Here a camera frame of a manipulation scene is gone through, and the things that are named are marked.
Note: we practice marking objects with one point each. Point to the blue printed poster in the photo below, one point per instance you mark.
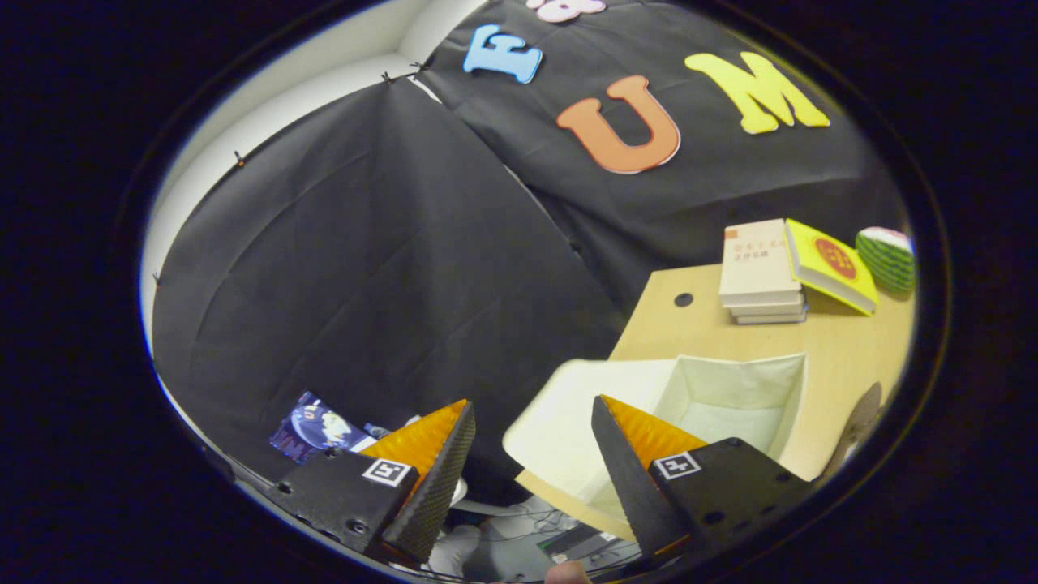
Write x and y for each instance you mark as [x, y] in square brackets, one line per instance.
[320, 426]

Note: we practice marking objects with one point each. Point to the cream fabric storage box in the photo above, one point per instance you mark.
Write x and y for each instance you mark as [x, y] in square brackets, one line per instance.
[714, 397]

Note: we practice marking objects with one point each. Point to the black table grommet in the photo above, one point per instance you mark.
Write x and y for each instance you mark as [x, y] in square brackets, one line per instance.
[684, 299]

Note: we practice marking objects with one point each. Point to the watermelon slice plush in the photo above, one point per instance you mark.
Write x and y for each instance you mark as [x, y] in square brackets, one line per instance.
[888, 259]

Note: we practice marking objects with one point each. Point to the beige book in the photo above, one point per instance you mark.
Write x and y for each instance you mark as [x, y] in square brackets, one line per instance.
[758, 259]

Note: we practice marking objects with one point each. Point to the plastic water bottle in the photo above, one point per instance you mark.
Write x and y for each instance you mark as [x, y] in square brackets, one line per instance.
[377, 429]

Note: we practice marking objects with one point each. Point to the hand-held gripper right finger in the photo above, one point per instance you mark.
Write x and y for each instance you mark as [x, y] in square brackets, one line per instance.
[628, 478]

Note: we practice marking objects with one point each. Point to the white book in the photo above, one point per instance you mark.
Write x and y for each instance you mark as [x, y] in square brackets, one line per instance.
[770, 310]

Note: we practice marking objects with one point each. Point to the grey blue book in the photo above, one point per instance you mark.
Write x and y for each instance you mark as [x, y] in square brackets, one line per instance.
[774, 319]

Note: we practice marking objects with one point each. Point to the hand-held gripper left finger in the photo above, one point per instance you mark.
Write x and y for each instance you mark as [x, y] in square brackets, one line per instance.
[438, 487]

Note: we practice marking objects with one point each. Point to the brown fuzzy shoe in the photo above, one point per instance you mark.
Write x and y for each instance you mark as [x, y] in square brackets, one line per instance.
[859, 418]

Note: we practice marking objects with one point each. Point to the yellow book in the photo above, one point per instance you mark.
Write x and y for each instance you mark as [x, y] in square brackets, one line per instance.
[831, 264]

